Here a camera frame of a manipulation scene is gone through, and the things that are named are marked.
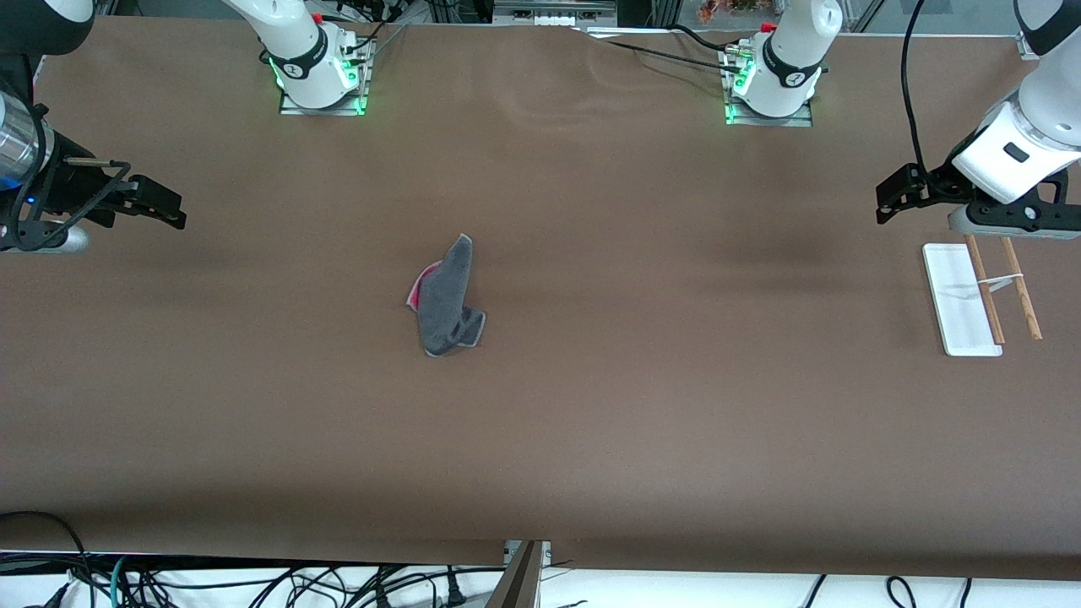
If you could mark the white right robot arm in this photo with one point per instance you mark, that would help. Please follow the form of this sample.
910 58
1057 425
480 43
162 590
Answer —
304 67

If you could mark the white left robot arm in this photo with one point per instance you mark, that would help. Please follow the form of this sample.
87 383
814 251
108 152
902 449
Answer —
785 67

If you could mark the grey towel with pink underside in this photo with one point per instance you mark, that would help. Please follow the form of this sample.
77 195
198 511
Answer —
443 300

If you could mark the white flat strip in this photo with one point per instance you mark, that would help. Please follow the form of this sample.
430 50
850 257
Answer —
633 33

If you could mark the orange object behind table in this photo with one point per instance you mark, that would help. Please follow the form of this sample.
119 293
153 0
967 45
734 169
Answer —
718 10

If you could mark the white rack cross tie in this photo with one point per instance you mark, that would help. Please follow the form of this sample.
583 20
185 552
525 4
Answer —
1001 281

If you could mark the grey device with white connectors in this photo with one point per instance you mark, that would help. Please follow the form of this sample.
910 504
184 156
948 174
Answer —
557 10

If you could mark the brown table leg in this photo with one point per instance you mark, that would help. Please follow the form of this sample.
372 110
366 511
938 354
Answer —
519 583

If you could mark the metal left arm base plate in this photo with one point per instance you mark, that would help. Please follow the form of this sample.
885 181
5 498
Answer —
735 118

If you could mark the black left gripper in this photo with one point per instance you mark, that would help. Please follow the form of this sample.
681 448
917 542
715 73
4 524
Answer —
938 184

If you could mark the aluminium frame corner bracket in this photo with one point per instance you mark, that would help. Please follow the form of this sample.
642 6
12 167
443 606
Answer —
1027 49

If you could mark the white rack base plate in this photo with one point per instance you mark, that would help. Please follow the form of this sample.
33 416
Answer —
954 300

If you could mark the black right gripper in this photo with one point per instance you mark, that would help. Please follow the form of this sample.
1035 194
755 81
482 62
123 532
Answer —
71 187

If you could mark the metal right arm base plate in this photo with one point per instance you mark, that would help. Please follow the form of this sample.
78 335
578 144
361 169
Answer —
359 97

